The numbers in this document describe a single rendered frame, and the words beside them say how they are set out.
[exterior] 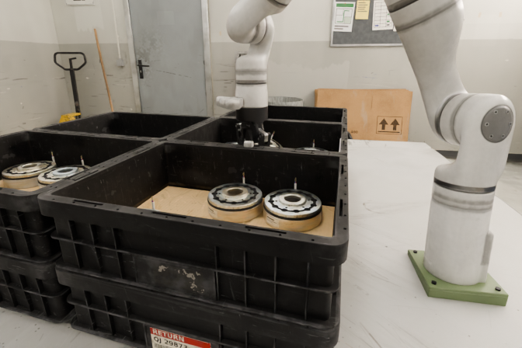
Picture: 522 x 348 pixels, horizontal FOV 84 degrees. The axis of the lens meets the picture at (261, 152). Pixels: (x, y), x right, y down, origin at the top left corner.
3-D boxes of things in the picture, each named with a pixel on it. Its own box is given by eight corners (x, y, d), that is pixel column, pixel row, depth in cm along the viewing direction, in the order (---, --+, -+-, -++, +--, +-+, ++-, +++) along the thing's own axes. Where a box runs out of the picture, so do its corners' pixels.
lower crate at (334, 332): (338, 257, 62) (342, 207, 58) (332, 415, 34) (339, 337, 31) (172, 229, 72) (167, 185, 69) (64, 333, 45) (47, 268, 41)
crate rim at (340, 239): (346, 166, 56) (347, 154, 55) (347, 269, 28) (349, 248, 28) (164, 150, 66) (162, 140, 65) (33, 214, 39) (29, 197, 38)
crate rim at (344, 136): (346, 131, 83) (347, 123, 83) (346, 166, 56) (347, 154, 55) (217, 123, 94) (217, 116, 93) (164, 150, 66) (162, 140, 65)
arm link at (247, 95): (214, 106, 68) (213, 78, 66) (256, 102, 73) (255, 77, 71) (230, 111, 60) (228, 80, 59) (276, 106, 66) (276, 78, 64)
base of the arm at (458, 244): (466, 259, 59) (479, 178, 55) (491, 288, 50) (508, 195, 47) (416, 253, 61) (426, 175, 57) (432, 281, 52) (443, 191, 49)
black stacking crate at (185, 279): (342, 211, 59) (346, 158, 55) (337, 342, 31) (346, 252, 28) (168, 189, 69) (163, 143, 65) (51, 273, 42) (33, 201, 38)
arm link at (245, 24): (216, 23, 62) (249, -34, 52) (247, 26, 68) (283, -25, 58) (230, 50, 61) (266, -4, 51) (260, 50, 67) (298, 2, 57)
